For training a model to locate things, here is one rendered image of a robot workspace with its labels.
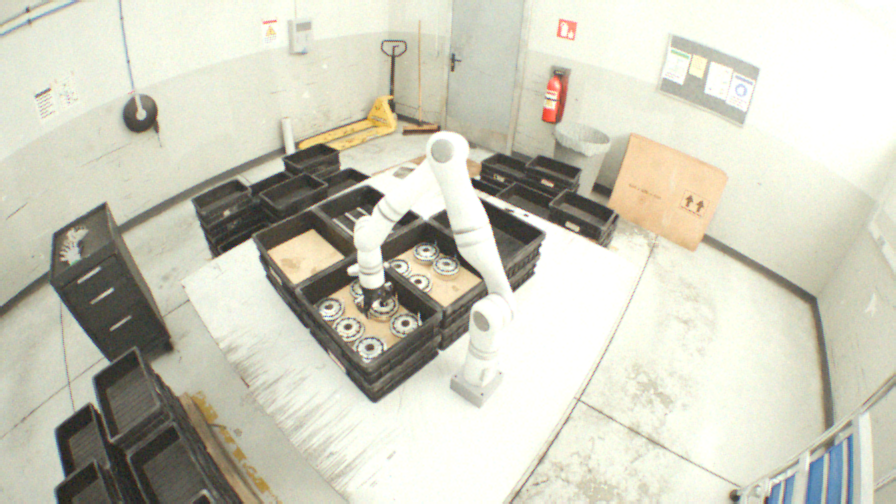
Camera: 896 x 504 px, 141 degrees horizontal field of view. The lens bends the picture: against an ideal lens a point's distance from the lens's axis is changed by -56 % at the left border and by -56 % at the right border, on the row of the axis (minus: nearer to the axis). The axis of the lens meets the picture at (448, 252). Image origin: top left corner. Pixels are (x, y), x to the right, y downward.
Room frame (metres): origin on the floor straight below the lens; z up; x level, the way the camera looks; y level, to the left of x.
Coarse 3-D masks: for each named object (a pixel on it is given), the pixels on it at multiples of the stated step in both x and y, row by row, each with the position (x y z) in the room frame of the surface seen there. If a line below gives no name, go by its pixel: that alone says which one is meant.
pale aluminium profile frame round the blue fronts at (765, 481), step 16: (880, 384) 0.21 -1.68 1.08; (864, 400) 0.21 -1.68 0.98; (880, 400) 0.16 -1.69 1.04; (848, 416) 0.20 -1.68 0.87; (832, 432) 0.19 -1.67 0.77; (816, 448) 0.17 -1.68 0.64; (784, 464) 0.20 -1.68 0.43; (800, 464) 0.14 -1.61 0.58; (768, 480) 0.17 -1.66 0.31; (800, 480) 0.07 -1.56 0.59; (880, 480) -0.18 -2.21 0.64; (736, 496) 0.18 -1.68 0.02; (768, 496) 0.08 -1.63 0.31; (800, 496) 0.00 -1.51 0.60
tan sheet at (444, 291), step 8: (400, 256) 1.08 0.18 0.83; (440, 256) 1.10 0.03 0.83; (416, 264) 1.04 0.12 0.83; (416, 272) 1.00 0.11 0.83; (424, 272) 1.00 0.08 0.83; (432, 272) 1.00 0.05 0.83; (464, 272) 1.02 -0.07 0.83; (432, 280) 0.96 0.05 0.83; (440, 280) 0.96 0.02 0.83; (448, 280) 0.97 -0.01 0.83; (456, 280) 0.97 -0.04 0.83; (464, 280) 0.97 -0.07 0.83; (472, 280) 0.97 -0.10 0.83; (480, 280) 0.98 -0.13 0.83; (440, 288) 0.92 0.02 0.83; (448, 288) 0.92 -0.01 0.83; (456, 288) 0.93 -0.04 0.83; (464, 288) 0.93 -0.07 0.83; (432, 296) 0.88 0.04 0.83; (440, 296) 0.88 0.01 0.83; (448, 296) 0.88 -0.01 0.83; (456, 296) 0.89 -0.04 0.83; (448, 304) 0.85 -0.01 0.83
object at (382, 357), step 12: (324, 276) 0.84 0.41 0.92; (396, 276) 0.86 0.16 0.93; (300, 288) 0.77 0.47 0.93; (408, 288) 0.81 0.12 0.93; (300, 300) 0.73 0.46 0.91; (312, 312) 0.68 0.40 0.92; (324, 324) 0.63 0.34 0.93; (432, 324) 0.68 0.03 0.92; (336, 336) 0.59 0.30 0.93; (408, 336) 0.62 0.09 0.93; (348, 348) 0.56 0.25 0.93; (396, 348) 0.58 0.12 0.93; (360, 360) 0.52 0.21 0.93; (372, 360) 0.53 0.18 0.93; (384, 360) 0.54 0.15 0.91
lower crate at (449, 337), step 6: (468, 318) 0.82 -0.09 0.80; (456, 324) 0.77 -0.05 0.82; (462, 324) 0.81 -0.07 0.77; (468, 324) 0.84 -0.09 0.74; (450, 330) 0.75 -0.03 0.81; (456, 330) 0.79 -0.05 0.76; (462, 330) 0.82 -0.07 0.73; (468, 330) 0.83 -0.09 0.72; (444, 336) 0.73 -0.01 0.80; (450, 336) 0.76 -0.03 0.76; (456, 336) 0.79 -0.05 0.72; (444, 342) 0.75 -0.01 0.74; (450, 342) 0.77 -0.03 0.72; (438, 348) 0.74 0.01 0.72; (444, 348) 0.74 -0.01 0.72
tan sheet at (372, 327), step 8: (344, 288) 0.88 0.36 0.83; (336, 296) 0.84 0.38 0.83; (344, 296) 0.84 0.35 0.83; (344, 304) 0.81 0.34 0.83; (352, 304) 0.81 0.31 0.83; (352, 312) 0.77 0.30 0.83; (400, 312) 0.79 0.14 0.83; (368, 320) 0.75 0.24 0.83; (368, 328) 0.71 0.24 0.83; (376, 328) 0.72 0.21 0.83; (384, 328) 0.72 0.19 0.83; (392, 344) 0.66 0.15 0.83
